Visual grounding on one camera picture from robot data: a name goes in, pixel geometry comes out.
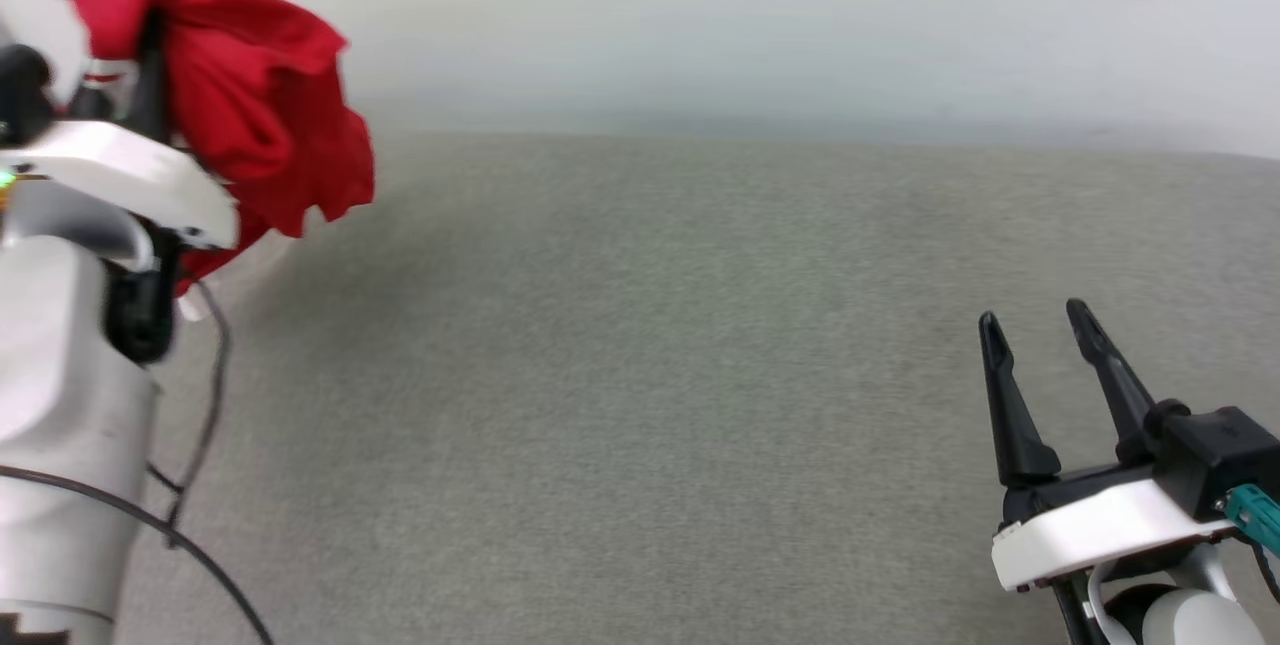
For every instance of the red basketball jersey white trim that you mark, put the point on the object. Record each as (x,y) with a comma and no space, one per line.
(250,95)

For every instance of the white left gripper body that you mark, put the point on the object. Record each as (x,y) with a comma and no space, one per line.
(120,170)

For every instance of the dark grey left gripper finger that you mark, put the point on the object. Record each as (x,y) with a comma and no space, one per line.
(92,103)
(156,85)

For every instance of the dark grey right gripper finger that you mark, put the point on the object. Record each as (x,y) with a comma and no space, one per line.
(1015,415)
(1115,380)

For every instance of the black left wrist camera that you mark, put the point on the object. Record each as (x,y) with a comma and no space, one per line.
(20,95)

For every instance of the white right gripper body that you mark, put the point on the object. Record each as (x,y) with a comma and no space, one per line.
(1100,525)

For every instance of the grey fabric sofa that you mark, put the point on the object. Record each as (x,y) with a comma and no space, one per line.
(640,375)

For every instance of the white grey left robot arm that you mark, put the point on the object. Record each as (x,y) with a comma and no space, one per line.
(60,375)

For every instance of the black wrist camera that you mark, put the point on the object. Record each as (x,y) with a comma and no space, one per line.
(20,95)
(1215,445)

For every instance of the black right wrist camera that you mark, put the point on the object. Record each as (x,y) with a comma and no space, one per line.
(1215,445)

